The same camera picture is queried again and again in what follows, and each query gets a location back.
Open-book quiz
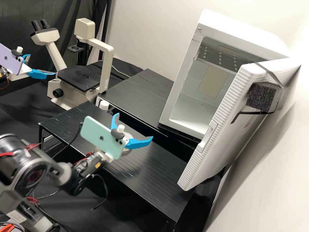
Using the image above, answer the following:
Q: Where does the white cable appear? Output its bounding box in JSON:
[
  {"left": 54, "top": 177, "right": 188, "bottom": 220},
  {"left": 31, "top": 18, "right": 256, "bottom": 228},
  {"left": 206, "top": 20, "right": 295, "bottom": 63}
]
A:
[{"left": 112, "top": 64, "right": 132, "bottom": 78}]

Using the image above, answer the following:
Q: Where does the cream microscope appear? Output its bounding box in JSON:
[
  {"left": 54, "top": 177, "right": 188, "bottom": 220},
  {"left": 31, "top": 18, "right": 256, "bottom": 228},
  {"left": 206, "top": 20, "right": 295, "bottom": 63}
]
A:
[{"left": 31, "top": 19, "right": 115, "bottom": 111}]

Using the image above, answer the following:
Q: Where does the incubator door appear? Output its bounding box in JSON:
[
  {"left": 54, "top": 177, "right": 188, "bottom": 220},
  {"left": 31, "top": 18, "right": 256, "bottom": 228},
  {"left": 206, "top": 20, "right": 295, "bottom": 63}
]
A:
[{"left": 177, "top": 57, "right": 302, "bottom": 191}]

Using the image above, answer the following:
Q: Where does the left wrist camera phone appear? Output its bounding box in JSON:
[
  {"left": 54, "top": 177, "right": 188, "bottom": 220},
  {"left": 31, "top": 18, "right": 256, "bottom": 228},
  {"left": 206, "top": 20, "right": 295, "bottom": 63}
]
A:
[{"left": 0, "top": 43, "right": 24, "bottom": 76}]

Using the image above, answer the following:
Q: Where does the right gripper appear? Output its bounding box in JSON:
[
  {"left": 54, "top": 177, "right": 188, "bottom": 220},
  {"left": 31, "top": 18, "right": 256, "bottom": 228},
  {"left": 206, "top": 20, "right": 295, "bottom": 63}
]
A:
[{"left": 102, "top": 112, "right": 154, "bottom": 163}]

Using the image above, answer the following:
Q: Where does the petri dish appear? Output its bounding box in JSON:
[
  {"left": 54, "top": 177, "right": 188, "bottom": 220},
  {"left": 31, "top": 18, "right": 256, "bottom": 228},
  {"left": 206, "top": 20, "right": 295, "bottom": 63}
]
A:
[{"left": 120, "top": 131, "right": 139, "bottom": 153}]

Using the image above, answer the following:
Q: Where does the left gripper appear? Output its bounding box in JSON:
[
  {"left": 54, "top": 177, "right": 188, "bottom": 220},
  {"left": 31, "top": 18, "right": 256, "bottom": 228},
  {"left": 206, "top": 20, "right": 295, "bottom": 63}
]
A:
[{"left": 9, "top": 54, "right": 56, "bottom": 82}]

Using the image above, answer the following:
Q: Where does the black cable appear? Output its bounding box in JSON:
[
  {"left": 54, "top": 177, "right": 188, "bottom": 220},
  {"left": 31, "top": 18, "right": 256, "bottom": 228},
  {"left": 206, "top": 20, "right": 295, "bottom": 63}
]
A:
[
  {"left": 90, "top": 173, "right": 108, "bottom": 211},
  {"left": 42, "top": 121, "right": 84, "bottom": 155}
]

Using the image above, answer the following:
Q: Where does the right wrist camera phone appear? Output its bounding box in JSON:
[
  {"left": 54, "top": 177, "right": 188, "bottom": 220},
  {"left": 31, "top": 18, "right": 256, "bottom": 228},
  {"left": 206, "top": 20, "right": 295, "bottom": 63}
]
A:
[{"left": 79, "top": 116, "right": 126, "bottom": 160}]

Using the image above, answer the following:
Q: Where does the white incubator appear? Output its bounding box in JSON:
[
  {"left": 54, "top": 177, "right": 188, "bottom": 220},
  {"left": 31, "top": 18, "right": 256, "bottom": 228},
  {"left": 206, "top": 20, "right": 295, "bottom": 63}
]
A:
[{"left": 158, "top": 8, "right": 291, "bottom": 146}]

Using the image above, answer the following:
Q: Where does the wrist camera phone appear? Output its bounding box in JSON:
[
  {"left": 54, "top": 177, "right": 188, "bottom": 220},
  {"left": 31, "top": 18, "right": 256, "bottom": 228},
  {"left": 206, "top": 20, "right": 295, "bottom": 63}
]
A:
[
  {"left": 79, "top": 116, "right": 126, "bottom": 160},
  {"left": 0, "top": 43, "right": 24, "bottom": 76}
]

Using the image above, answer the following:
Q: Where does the black platform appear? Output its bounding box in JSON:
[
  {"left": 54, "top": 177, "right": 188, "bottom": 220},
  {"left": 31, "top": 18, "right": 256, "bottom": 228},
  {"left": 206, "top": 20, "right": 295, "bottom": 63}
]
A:
[
  {"left": 96, "top": 68, "right": 202, "bottom": 162},
  {"left": 38, "top": 100, "right": 195, "bottom": 227}
]

